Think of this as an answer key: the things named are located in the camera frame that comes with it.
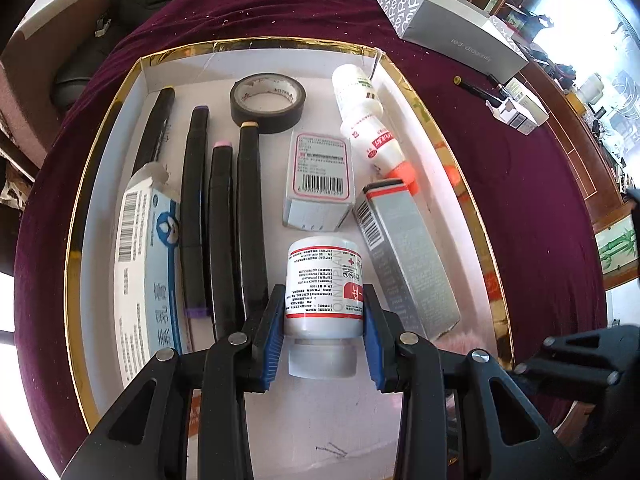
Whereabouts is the black pen gold tip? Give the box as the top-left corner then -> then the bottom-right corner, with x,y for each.
453,76 -> 496,103

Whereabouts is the long grey box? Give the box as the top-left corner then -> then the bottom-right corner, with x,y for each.
352,182 -> 462,341

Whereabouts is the gold rimmed white box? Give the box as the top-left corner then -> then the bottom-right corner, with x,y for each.
65,36 -> 516,466

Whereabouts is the white square medicine box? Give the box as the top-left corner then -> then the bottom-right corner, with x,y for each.
281,130 -> 355,232

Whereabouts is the black tape roll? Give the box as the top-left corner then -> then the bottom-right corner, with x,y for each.
230,73 -> 307,135

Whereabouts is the black marker yellow cap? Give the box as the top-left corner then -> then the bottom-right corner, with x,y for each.
131,86 -> 176,171

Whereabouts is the white glue bottle orange cap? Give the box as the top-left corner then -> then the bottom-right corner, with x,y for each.
340,100 -> 418,196

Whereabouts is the grey shoe box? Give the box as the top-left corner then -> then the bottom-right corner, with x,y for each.
377,0 -> 530,83

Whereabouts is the small blue white open box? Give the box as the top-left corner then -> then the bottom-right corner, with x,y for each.
486,97 -> 537,136

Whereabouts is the black marker tan cap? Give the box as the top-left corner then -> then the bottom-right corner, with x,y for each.
236,121 -> 271,318

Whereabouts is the black marker pink cap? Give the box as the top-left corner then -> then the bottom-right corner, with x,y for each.
208,142 -> 237,341

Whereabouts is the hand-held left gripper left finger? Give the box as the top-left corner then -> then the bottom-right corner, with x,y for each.
60,284 -> 287,480

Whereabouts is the black marker purple cap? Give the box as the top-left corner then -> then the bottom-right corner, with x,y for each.
179,105 -> 210,317

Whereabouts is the brown sofa armrest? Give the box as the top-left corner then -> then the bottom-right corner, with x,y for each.
0,0 -> 121,171

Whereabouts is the maroon velvet cloth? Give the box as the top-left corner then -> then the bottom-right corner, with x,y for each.
15,0 -> 608,461

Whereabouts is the white green label medicine bottle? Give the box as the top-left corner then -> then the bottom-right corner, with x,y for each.
331,64 -> 383,121

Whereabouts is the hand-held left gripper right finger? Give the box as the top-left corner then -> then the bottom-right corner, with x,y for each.
362,284 -> 581,480

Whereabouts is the white red label bottle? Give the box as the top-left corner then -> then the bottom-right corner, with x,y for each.
284,237 -> 365,380

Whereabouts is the long white ointment box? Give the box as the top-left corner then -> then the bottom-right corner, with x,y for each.
114,162 -> 196,391

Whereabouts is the bamboo painting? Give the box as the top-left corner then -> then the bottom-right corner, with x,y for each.
592,212 -> 640,291

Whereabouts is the small white printed box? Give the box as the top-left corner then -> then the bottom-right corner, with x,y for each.
506,79 -> 550,126

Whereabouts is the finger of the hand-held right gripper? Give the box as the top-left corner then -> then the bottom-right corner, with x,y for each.
512,325 -> 640,406

